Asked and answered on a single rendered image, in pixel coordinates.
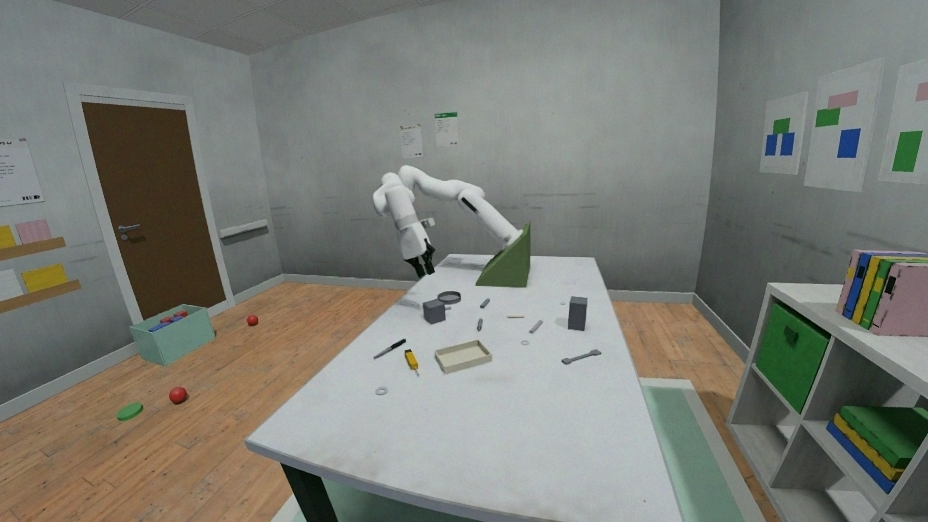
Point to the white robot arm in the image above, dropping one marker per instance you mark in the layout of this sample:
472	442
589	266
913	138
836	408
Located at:
470	199

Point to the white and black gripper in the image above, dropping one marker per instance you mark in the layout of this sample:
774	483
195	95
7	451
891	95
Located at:
413	242

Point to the beige open rectangular tray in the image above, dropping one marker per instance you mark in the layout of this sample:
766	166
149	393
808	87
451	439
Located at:
462	356

